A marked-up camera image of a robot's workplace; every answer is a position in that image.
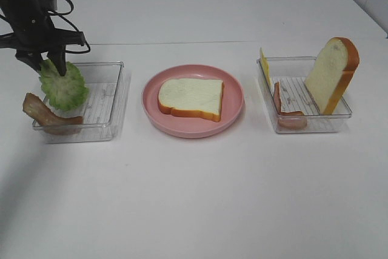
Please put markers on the right clear plastic container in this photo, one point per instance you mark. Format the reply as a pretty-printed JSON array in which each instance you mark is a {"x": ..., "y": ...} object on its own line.
[{"x": 290, "y": 72}]

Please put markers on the bacon strip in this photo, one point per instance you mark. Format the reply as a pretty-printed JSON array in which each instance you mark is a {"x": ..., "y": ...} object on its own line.
[
  {"x": 289, "y": 120},
  {"x": 34, "y": 107}
]

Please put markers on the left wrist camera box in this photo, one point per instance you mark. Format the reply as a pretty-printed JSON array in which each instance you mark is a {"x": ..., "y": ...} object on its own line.
[{"x": 49, "y": 5}]

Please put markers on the bread slice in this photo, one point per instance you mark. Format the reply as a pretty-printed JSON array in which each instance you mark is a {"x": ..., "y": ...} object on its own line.
[
  {"x": 192, "y": 98},
  {"x": 332, "y": 72}
]

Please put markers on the clear plastic container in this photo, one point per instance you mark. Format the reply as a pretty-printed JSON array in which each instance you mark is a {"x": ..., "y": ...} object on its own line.
[
  {"x": 290, "y": 72},
  {"x": 103, "y": 111}
]

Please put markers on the pink round plate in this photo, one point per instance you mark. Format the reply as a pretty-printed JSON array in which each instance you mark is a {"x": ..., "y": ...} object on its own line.
[{"x": 185, "y": 127}]

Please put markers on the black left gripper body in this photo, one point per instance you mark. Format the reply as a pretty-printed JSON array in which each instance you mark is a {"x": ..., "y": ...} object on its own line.
[{"x": 38, "y": 30}]

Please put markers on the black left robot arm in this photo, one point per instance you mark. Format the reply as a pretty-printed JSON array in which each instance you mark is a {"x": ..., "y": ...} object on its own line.
[{"x": 34, "y": 33}]

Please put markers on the yellow cheese slice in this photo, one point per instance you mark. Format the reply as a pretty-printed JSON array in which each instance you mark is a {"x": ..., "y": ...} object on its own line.
[{"x": 265, "y": 67}]

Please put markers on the left clear plastic container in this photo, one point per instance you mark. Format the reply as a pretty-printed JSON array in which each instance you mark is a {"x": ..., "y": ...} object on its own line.
[{"x": 103, "y": 111}]

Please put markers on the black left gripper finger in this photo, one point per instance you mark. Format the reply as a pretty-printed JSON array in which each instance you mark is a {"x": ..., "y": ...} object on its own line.
[
  {"x": 57, "y": 56},
  {"x": 32, "y": 59}
]

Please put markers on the green lettuce leaf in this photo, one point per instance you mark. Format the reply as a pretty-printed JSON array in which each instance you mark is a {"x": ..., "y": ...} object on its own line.
[{"x": 66, "y": 92}]

